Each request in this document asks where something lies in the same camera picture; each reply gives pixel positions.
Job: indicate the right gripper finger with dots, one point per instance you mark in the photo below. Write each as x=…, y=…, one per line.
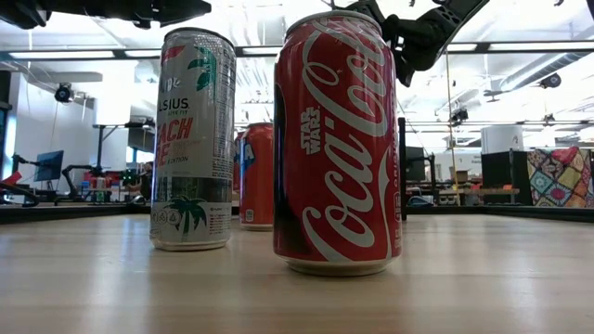
x=359, y=5

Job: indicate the black cabinet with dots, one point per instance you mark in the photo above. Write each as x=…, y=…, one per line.
x=496, y=171

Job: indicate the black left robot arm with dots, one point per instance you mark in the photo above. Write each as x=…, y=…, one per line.
x=116, y=9

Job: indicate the person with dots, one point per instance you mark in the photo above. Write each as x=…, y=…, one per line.
x=146, y=178

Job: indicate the red can silver top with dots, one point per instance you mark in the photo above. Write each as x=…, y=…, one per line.
x=237, y=158

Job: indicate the black standing table frame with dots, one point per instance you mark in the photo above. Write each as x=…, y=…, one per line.
x=99, y=148

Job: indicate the wooden bench top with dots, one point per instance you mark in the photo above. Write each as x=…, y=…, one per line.
x=499, y=190

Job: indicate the red can blue letter print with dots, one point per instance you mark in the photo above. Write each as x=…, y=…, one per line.
x=257, y=185

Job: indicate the cardboard box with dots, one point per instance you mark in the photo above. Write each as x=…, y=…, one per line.
x=461, y=175

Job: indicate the black curved bar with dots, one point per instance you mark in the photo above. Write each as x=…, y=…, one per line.
x=25, y=202

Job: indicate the red Coca-Cola Star Wars can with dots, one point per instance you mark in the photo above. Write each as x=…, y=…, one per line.
x=343, y=153

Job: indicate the grey ceiling duct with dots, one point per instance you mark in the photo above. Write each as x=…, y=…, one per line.
x=552, y=69

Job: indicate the white cylindrical tank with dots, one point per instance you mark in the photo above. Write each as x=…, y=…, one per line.
x=502, y=139

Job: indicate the white ceiling pipes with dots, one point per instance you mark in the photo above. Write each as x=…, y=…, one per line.
x=257, y=79

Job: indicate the computer monitor blue screen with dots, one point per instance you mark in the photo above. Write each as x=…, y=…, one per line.
x=50, y=164

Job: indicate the red bar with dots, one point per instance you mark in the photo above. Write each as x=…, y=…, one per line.
x=10, y=178

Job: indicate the Celsius Peach Vibe can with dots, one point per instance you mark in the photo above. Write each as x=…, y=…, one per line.
x=192, y=139

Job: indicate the black ceiling camera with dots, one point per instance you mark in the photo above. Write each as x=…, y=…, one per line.
x=63, y=93
x=551, y=81

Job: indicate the ceiling light strip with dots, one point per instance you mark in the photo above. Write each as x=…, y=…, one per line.
x=459, y=47
x=260, y=50
x=60, y=55
x=139, y=53
x=538, y=46

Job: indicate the colourful patchwork quilt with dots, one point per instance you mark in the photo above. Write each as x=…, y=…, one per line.
x=559, y=178

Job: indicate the black background robot arm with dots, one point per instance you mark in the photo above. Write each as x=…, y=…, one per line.
x=69, y=178

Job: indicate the red crate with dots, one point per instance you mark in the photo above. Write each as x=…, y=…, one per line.
x=104, y=178

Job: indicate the black monitor back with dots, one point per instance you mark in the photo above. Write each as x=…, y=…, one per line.
x=414, y=162

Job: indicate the black camera on pole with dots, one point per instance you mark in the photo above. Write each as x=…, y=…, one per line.
x=459, y=116

